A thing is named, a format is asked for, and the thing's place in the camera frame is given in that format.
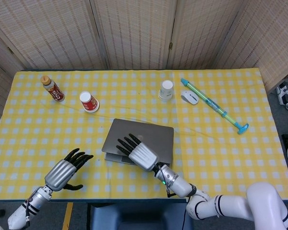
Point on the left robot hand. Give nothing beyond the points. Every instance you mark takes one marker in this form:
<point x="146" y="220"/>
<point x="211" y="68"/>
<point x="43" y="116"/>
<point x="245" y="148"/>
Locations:
<point x="60" y="175"/>

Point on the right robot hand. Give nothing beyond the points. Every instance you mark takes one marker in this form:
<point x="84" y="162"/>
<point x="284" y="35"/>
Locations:
<point x="142" y="157"/>

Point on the silver laptop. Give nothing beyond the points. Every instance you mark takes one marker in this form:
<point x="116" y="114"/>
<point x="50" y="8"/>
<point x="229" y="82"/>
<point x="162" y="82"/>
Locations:
<point x="158" y="141"/>

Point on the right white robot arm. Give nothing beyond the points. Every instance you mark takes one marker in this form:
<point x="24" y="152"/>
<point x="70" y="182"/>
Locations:
<point x="230" y="206"/>

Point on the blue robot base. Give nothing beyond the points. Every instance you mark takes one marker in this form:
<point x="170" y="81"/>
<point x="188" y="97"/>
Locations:
<point x="134" y="218"/>

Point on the white paper cup stack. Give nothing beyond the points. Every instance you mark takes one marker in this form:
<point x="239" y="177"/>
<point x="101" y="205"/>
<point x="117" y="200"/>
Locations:
<point x="166" y="91"/>

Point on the white computer mouse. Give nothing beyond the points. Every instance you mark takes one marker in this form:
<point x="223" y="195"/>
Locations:
<point x="189" y="97"/>

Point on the red paper cup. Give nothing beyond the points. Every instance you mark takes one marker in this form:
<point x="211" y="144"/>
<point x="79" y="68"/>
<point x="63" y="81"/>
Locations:
<point x="90" y="103"/>

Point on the Costa coffee bottle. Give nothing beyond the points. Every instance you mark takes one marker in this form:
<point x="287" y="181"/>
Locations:
<point x="54" y="92"/>

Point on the green water squirter tube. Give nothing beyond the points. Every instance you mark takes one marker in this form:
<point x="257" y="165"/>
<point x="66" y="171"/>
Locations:
<point x="211" y="103"/>

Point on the brass screen hinge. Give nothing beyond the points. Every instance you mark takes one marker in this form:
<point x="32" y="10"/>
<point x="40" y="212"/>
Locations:
<point x="171" y="46"/>

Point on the woven folding screen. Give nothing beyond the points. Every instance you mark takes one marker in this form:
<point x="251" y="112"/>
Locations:
<point x="134" y="31"/>

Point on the white power strip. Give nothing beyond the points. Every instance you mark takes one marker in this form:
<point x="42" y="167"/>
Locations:
<point x="283" y="94"/>

